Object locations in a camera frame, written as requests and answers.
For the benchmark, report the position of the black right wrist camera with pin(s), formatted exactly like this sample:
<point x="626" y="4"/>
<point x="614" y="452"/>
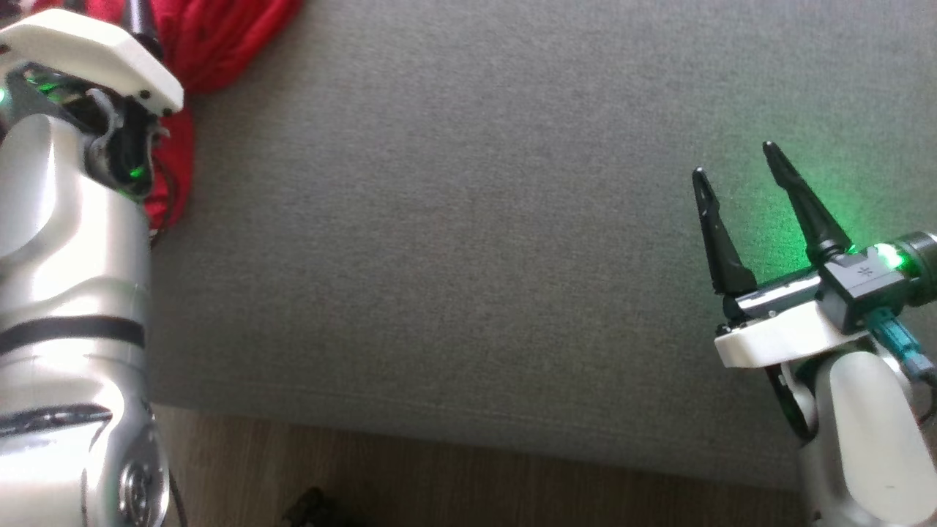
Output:
<point x="871" y="282"/>

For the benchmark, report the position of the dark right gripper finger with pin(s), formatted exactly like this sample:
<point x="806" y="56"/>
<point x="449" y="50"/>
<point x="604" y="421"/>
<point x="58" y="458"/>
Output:
<point x="725" y="249"/>
<point x="812" y="216"/>

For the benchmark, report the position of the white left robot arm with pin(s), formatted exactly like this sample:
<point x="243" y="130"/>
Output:
<point x="66" y="307"/>

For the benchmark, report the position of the grey sofa seat cushion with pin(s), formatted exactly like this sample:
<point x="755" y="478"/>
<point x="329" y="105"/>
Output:
<point x="476" y="234"/>

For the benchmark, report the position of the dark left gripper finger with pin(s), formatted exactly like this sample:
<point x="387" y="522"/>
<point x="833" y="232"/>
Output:
<point x="143" y="25"/>

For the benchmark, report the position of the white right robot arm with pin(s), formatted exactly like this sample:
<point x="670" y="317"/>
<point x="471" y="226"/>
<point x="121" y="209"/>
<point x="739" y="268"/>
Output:
<point x="871" y="439"/>

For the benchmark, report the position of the red basketball jersey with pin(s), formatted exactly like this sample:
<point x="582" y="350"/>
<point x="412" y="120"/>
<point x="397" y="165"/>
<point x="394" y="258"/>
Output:
<point x="219" y="40"/>

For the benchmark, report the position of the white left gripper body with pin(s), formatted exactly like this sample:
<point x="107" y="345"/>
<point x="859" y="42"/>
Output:
<point x="80" y="47"/>

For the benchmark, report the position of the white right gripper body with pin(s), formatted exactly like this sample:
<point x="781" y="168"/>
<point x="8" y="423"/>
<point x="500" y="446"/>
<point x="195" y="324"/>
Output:
<point x="783" y="333"/>

